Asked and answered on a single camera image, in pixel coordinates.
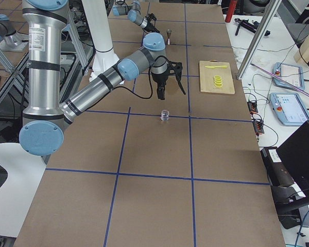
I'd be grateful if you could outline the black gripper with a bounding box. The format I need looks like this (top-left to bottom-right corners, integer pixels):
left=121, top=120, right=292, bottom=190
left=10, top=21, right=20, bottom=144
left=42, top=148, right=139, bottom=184
left=151, top=61, right=186, bottom=100
left=144, top=13, right=160, bottom=33

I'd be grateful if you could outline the steel jigger measuring cup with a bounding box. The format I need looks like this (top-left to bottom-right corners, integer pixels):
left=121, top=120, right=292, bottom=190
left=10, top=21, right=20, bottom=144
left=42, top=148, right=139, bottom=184
left=166, top=29, right=172, bottom=45

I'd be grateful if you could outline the clear glass shaker cup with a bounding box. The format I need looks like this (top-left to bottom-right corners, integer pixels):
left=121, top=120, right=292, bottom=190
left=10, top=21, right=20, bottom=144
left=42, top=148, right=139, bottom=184
left=160, top=109, right=169, bottom=122

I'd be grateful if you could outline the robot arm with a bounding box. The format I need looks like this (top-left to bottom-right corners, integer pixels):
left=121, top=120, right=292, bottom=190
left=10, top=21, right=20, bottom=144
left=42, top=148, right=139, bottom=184
left=112, top=1, right=160, bottom=33
left=19, top=1, right=182, bottom=156

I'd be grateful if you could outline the yellow plastic knife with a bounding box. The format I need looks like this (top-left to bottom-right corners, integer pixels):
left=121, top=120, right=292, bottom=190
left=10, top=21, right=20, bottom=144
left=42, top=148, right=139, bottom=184
left=205, top=65, right=228, bottom=69

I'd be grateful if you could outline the wooden cutting board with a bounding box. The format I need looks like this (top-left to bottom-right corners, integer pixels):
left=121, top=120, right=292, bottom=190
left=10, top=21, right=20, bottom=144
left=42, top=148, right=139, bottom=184
left=199, top=61, right=235, bottom=95

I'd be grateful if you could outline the lemon slice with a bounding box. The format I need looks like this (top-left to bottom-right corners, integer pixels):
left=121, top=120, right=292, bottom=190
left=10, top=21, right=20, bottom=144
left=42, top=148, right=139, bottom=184
left=213, top=75, right=223, bottom=88

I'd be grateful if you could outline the red bottle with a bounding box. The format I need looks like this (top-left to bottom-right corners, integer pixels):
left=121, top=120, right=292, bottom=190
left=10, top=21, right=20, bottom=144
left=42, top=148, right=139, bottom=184
left=225, top=0, right=238, bottom=23

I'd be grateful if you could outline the black tripod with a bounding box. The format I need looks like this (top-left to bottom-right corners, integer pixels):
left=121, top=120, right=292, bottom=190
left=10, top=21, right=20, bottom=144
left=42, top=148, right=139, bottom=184
left=234, top=18, right=260, bottom=36

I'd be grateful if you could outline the near teach pendant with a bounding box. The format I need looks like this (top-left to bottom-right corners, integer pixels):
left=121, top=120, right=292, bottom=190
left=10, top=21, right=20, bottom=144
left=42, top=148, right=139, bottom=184
left=269, top=93, right=309, bottom=127

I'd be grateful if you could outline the teach pendant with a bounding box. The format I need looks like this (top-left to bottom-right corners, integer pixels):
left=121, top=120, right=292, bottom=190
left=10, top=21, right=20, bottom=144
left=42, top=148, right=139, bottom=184
left=269, top=93, right=309, bottom=127
left=272, top=62, right=305, bottom=90

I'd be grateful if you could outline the far teach pendant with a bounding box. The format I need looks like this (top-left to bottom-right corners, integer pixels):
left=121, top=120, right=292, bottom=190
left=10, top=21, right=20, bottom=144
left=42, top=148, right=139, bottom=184
left=272, top=62, right=305, bottom=90

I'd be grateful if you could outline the grey office chair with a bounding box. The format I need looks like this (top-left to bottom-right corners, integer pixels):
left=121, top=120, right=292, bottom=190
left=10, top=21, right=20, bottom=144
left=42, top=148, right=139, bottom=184
left=286, top=10, right=309, bottom=47

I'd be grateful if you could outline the black monitor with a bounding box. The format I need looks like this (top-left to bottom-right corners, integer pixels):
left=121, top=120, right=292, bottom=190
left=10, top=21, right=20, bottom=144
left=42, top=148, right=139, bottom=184
left=277, top=121, right=309, bottom=195

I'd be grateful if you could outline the aluminium frame post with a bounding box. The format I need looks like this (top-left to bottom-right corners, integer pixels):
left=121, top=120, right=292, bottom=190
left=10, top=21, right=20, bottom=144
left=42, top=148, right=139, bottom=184
left=237, top=0, right=282, bottom=80

